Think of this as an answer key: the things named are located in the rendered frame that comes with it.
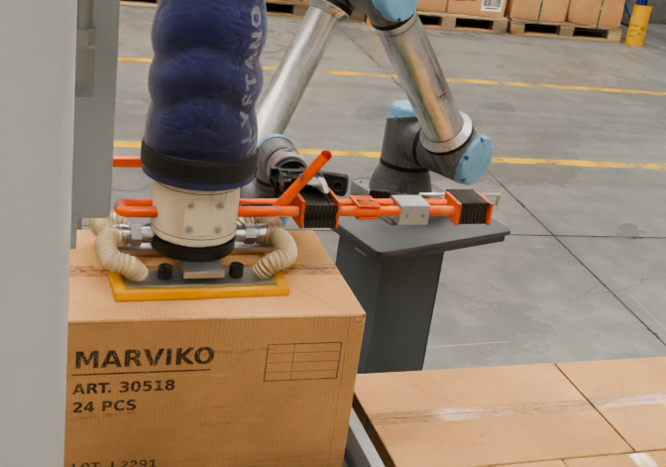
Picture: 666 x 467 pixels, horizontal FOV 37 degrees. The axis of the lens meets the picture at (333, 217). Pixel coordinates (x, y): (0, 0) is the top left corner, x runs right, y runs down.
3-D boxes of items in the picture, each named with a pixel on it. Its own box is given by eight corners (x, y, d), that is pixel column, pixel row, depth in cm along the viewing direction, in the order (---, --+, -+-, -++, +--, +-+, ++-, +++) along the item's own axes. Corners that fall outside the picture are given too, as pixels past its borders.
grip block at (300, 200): (299, 230, 203) (303, 203, 201) (286, 211, 212) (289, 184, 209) (339, 229, 206) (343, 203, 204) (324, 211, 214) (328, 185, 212)
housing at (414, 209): (398, 225, 212) (401, 206, 210) (387, 213, 218) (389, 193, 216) (428, 225, 214) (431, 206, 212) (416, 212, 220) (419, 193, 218)
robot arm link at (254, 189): (266, 212, 249) (272, 166, 245) (296, 229, 242) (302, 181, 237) (236, 218, 243) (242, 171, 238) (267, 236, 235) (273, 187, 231)
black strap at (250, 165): (150, 183, 182) (151, 163, 181) (132, 141, 202) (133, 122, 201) (270, 184, 190) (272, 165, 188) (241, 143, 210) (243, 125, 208)
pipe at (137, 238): (114, 281, 186) (115, 253, 184) (99, 226, 208) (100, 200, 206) (288, 276, 198) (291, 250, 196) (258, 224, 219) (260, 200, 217)
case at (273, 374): (42, 506, 191) (46, 321, 176) (38, 391, 226) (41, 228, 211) (340, 482, 210) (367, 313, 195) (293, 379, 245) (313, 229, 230)
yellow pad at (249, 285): (114, 302, 186) (115, 279, 184) (108, 279, 195) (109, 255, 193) (289, 296, 197) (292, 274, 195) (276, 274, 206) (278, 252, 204)
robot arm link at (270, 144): (287, 170, 244) (293, 131, 240) (301, 188, 233) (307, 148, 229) (250, 169, 241) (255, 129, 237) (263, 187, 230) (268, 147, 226)
